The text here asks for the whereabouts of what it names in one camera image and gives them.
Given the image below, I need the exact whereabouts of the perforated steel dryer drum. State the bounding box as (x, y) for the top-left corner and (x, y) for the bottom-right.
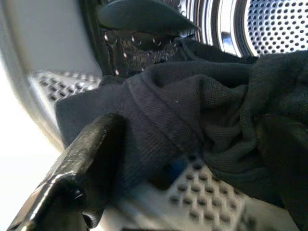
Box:
(98, 0), (308, 77)

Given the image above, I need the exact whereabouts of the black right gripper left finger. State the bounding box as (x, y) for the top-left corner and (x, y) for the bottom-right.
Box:
(7, 113), (126, 231)

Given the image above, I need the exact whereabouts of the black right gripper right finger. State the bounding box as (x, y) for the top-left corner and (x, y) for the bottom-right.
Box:
(256, 114), (308, 231)

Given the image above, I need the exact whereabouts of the white tumble dryer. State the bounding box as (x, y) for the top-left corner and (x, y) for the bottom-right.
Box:
(0, 0), (308, 231)

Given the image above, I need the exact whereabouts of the dark navy garment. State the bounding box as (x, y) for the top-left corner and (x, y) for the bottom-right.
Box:
(175, 38), (260, 65)

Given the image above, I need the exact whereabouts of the black garment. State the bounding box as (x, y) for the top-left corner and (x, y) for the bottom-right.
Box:
(55, 50), (308, 195)

